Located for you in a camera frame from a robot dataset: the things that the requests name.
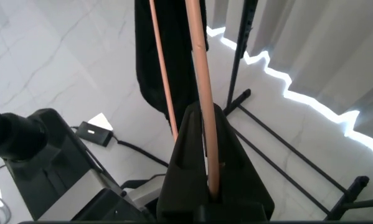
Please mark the pink clothes hanger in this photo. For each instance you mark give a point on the pink clothes hanger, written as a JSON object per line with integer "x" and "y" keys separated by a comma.
{"x": 205, "y": 93}

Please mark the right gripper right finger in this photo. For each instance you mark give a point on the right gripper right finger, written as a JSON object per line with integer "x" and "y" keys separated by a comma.
{"x": 242, "y": 193}

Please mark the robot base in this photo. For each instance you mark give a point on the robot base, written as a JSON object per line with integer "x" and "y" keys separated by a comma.
{"x": 49, "y": 174}

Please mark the white curtain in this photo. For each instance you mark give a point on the white curtain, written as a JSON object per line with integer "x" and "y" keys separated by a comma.
{"x": 329, "y": 37}

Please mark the black garment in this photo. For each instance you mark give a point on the black garment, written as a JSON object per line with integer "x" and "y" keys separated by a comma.
{"x": 177, "y": 46}

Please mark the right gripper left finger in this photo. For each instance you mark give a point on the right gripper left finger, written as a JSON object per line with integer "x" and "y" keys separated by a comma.
{"x": 183, "y": 180}

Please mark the black clothes rack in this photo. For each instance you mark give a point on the black clothes rack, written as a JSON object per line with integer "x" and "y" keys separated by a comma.
{"x": 236, "y": 62}

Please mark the black power adapter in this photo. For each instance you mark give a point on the black power adapter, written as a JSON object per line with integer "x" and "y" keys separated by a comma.
{"x": 94, "y": 133}

